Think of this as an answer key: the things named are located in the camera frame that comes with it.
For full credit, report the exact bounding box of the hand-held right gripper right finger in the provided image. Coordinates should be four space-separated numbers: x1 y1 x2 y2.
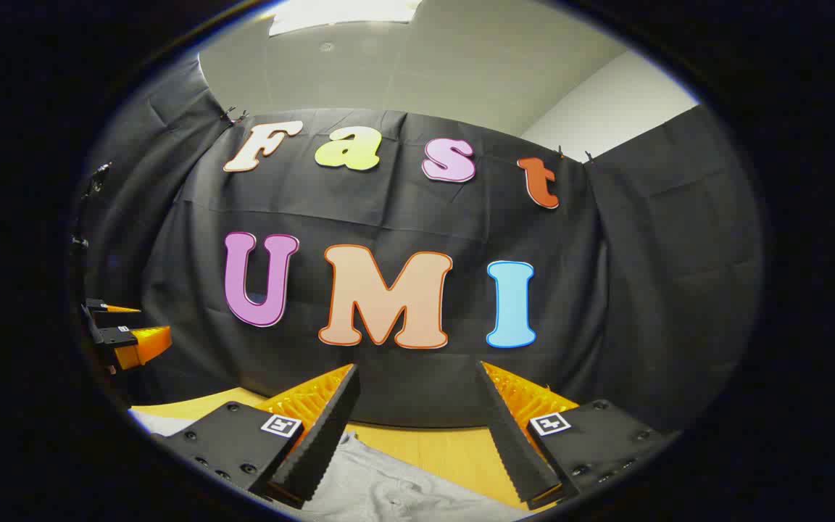
475 360 681 511

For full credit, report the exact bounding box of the black backdrop cloth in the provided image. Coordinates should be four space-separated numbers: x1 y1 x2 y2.
72 54 764 437

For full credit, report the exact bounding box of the grey zip-neck sweatshirt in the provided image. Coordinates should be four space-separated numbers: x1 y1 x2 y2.
130 412 534 522

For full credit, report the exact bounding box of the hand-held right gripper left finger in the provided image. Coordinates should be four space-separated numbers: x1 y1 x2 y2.
148 362 362 508

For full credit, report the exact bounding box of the white ceiling light panel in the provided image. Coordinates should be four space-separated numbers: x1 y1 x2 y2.
268 0 423 36

